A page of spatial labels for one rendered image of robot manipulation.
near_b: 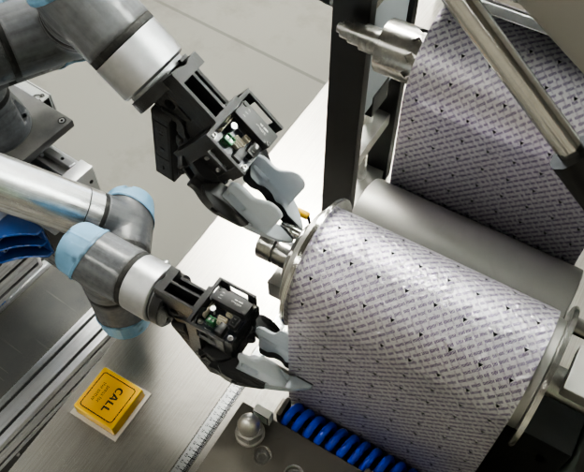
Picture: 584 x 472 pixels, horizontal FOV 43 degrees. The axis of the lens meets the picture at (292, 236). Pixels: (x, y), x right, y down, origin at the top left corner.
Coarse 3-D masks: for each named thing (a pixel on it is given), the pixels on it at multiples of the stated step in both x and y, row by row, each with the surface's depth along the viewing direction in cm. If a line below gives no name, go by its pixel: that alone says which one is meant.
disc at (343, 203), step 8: (336, 200) 74; (344, 200) 76; (328, 208) 73; (336, 208) 74; (344, 208) 77; (320, 216) 72; (328, 216) 73; (320, 224) 71; (312, 232) 71; (312, 240) 71; (304, 248) 70; (304, 256) 71; (296, 264) 70; (296, 272) 71; (288, 280) 71; (288, 288) 71; (288, 296) 72; (280, 304) 72; (280, 312) 73; (280, 320) 75
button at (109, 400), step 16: (96, 384) 104; (112, 384) 104; (128, 384) 104; (80, 400) 103; (96, 400) 103; (112, 400) 103; (128, 400) 103; (96, 416) 102; (112, 416) 102; (128, 416) 104; (112, 432) 102
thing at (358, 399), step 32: (288, 352) 82; (320, 352) 78; (320, 384) 84; (352, 384) 79; (384, 384) 75; (352, 416) 86; (384, 416) 81; (416, 416) 77; (448, 416) 73; (384, 448) 88; (416, 448) 83; (448, 448) 78; (480, 448) 74
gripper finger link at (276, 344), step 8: (256, 328) 88; (264, 328) 87; (264, 336) 88; (272, 336) 87; (280, 336) 86; (264, 344) 88; (272, 344) 88; (280, 344) 87; (264, 352) 88; (272, 352) 88; (280, 352) 88; (280, 360) 89
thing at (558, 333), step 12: (312, 228) 73; (300, 240) 72; (288, 264) 72; (564, 324) 68; (552, 336) 66; (552, 348) 65; (540, 372) 65; (540, 384) 65; (528, 396) 65; (516, 408) 66; (516, 420) 67
